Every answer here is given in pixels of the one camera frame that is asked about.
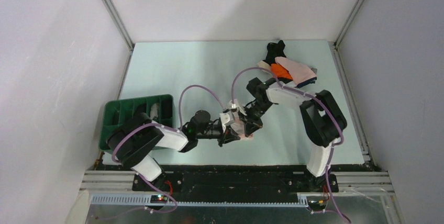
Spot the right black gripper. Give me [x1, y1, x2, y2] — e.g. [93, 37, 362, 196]
[237, 100, 272, 138]

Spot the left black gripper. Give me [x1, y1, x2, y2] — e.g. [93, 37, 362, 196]
[196, 123, 240, 147]

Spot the white pink-trimmed underwear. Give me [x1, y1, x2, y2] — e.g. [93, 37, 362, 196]
[230, 113, 254, 141]

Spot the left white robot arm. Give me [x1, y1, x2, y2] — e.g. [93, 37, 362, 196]
[106, 110, 241, 191]

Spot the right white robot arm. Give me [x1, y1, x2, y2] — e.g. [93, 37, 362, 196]
[240, 77, 347, 192]

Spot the orange underwear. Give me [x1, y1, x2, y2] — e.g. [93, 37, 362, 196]
[270, 63, 293, 80]

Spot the cream underwear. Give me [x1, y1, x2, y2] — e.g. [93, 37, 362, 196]
[257, 61, 271, 71]

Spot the light pink underwear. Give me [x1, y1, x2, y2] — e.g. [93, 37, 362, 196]
[275, 57, 317, 85]

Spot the black white striped underwear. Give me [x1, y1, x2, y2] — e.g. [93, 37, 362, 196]
[296, 79, 316, 88]

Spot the rolled white underwear in tray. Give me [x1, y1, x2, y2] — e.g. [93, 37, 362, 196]
[149, 103, 160, 120]

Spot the green divided storage tray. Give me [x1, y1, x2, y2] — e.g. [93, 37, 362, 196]
[98, 94, 175, 153]

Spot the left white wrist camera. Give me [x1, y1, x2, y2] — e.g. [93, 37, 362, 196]
[219, 110, 236, 131]

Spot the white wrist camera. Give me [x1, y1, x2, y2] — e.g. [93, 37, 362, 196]
[228, 98, 247, 116]
[219, 110, 236, 131]

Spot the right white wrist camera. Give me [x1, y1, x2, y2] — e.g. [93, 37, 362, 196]
[228, 98, 247, 116]

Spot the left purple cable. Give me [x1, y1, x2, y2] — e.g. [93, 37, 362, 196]
[110, 84, 226, 214]

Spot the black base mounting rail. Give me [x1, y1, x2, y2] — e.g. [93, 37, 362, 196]
[153, 165, 339, 204]

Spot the right aluminium frame post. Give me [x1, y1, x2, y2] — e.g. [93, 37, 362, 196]
[334, 0, 365, 49]

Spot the aluminium frame post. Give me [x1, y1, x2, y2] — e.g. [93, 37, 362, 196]
[86, 0, 135, 52]
[334, 0, 365, 49]

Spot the left aluminium frame post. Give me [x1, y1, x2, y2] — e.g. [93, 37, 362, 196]
[86, 0, 135, 52]

